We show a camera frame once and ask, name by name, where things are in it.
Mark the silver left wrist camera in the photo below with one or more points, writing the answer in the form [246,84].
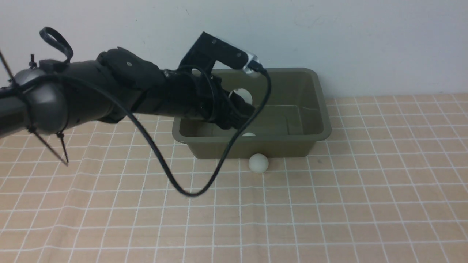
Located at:
[253,64]

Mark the beige grid-pattern tablecloth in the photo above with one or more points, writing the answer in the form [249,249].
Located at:
[388,186]

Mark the plain white ping-pong ball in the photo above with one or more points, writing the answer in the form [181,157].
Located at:
[258,163]

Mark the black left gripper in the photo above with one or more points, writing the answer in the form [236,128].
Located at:
[199,95]

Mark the olive green plastic bin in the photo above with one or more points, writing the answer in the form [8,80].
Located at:
[294,119]

